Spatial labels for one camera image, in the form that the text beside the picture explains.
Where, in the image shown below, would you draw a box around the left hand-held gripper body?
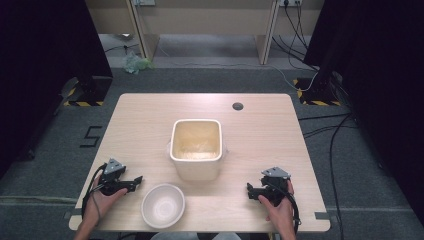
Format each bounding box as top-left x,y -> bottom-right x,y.
98,158 -> 130,197

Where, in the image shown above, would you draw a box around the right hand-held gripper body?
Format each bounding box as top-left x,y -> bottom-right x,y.
260,166 -> 291,207

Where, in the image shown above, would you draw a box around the person's right hand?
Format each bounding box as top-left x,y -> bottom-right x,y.
257,179 -> 297,232

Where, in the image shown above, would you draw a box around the person's left hand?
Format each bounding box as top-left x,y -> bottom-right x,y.
82,175 -> 129,225

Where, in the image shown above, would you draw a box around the white round bowl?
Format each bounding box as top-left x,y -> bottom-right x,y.
140,182 -> 187,230

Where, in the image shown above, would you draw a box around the person's grey trousers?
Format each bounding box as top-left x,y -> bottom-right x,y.
149,231 -> 242,240

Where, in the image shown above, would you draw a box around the cream square plastic bin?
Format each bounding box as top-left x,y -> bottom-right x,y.
166,118 -> 228,182

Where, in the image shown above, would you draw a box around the hazard-striped stand base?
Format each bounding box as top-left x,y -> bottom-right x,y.
62,75 -> 114,108
292,77 -> 343,107

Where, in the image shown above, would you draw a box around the green plastic bag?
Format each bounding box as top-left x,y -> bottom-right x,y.
121,52 -> 156,75

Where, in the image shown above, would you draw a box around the black curtain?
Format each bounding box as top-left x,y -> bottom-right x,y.
0,0 -> 114,179
303,0 -> 424,229

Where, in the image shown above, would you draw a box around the light wooden partition desk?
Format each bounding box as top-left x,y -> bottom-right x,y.
84,0 -> 326,66

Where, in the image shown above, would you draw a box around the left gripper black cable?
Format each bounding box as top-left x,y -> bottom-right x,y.
81,162 -> 108,219

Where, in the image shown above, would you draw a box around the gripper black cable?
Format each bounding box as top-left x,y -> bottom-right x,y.
266,181 -> 302,235
81,162 -> 108,219

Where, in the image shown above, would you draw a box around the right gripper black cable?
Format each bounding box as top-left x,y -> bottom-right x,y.
266,181 -> 302,235

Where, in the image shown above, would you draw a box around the black floor cables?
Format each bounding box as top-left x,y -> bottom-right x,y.
297,112 -> 359,240

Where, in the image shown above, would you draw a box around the white floor cable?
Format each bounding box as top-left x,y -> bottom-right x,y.
156,43 -> 320,93

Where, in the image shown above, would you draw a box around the thin black floor cable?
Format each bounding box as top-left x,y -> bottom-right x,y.
103,42 -> 140,56

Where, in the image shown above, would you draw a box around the bundle of black wall cables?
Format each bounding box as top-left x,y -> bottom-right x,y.
271,2 -> 319,72

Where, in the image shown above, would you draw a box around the wall power socket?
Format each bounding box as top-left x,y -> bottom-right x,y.
278,0 -> 304,8

